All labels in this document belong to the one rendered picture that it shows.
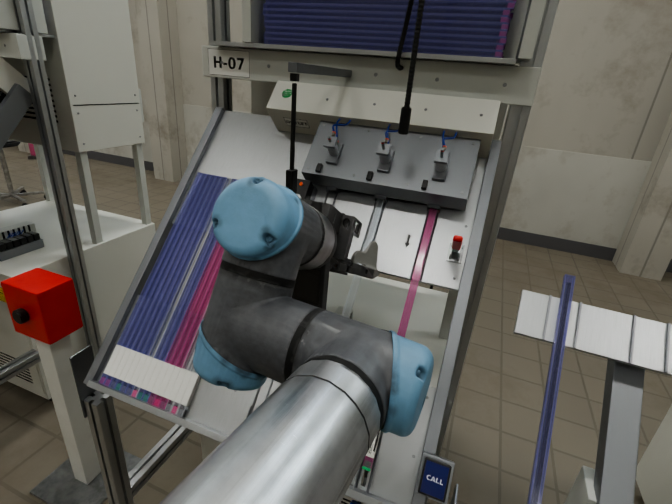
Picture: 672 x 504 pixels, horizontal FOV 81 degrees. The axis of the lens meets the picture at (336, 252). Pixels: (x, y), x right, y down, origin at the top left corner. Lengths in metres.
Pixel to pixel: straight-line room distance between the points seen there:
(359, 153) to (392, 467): 0.58
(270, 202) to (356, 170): 0.49
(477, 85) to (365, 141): 0.25
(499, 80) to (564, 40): 3.13
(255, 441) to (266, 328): 0.13
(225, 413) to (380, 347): 0.54
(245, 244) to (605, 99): 3.85
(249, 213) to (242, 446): 0.19
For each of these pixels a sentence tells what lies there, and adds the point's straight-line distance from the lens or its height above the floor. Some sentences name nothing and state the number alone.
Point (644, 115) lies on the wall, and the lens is 4.13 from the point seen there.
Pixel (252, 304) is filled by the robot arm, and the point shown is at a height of 1.14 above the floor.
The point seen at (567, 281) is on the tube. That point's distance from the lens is 0.69.
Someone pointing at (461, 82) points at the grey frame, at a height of 1.34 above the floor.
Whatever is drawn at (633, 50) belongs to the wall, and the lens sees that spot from 4.09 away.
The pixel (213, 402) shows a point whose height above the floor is 0.75.
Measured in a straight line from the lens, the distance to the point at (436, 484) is 0.70.
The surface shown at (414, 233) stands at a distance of 0.80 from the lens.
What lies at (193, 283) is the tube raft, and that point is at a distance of 0.89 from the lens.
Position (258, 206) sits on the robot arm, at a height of 1.23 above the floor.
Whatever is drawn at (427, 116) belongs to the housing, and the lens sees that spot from 0.85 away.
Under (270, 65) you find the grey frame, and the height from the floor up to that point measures 1.35.
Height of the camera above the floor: 1.33
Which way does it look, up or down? 24 degrees down
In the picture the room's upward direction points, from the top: 5 degrees clockwise
